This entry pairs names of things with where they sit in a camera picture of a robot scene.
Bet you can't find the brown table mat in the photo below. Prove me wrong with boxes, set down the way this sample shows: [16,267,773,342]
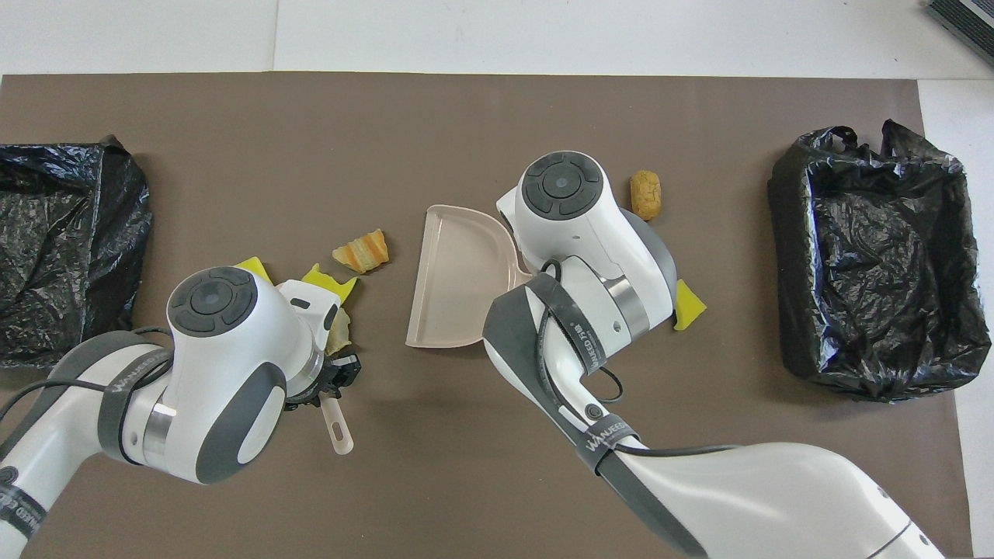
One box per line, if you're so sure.
[0,72,974,559]

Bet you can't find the beige brush black bristles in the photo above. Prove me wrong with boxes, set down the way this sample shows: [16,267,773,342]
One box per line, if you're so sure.
[318,392,355,456]

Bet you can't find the yellow notched sponge piece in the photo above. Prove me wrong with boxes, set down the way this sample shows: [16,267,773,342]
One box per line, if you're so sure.
[301,263,359,304]

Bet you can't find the orange striped food piece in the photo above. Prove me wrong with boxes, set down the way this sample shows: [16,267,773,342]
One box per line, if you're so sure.
[332,229,389,275]

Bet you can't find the dark grey ribbed device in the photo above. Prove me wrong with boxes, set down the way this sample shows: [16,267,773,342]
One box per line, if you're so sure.
[926,0,994,67]

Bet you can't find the brown oblong bread roll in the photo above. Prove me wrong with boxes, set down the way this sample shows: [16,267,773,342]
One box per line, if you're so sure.
[630,170,662,222]

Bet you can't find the open bin black bag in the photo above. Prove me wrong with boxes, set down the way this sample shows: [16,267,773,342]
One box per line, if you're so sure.
[767,119,992,403]

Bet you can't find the yellow wedge sponge piece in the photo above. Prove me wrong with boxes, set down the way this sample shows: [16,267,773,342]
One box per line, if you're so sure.
[672,279,707,332]

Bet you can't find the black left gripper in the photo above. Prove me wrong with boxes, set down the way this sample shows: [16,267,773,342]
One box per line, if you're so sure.
[283,353,363,412]

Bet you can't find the beige plastic dustpan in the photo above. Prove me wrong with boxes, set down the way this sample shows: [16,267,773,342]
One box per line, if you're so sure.
[405,204,537,349]

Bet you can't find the bin covered black bag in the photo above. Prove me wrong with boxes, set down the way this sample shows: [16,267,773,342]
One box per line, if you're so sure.
[0,135,154,370]

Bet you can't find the pale translucent piece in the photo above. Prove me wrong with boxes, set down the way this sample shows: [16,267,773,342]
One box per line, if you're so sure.
[326,307,353,356]

